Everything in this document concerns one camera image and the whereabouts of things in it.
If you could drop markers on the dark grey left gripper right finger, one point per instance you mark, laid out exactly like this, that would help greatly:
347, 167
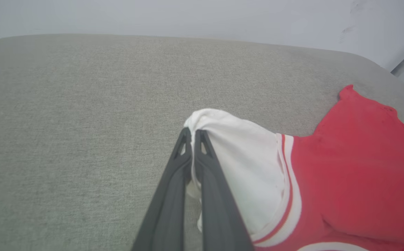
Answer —
219, 216

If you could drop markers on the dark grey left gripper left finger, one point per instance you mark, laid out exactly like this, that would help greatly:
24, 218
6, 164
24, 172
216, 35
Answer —
169, 209

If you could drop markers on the red and white garment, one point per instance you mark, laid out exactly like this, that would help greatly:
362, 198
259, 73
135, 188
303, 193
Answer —
355, 167

